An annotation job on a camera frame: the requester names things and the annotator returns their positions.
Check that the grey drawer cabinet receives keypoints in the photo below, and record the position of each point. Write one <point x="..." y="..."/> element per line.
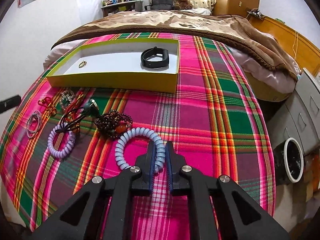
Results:
<point x="300" y="115"/>

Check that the pink green plaid bedsheet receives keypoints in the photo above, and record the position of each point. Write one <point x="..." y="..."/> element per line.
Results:
<point x="200" y="105"/>

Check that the wooden headboard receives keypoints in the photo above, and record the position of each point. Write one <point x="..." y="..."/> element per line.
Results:
<point x="282" y="30"/>

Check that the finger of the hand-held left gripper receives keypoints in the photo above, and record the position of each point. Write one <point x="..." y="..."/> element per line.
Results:
<point x="10" y="103"/>

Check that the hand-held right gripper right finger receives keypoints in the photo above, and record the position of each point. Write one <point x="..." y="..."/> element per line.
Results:
<point x="170" y="175"/>

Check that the wooden desk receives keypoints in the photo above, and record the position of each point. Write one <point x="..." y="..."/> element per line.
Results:
<point x="117" y="7"/>

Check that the grey office chair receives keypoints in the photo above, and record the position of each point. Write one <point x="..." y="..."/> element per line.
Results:
<point x="161" y="0"/>

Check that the yellow-green shallow box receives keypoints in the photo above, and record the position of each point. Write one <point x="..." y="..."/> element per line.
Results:
<point x="112" y="81"/>

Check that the black wristband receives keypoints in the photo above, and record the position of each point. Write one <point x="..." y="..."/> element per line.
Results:
<point x="146" y="62"/>

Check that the white rimmed trash bin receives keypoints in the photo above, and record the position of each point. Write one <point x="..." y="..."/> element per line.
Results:
<point x="280" y="160"/>

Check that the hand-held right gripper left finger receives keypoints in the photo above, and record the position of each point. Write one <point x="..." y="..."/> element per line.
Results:
<point x="150" y="175"/>

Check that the brown teddy bear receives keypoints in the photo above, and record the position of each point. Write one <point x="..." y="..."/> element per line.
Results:
<point x="182" y="1"/>

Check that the brown patterned blanket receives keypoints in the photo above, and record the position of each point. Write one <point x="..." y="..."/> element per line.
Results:
<point x="162" y="18"/>

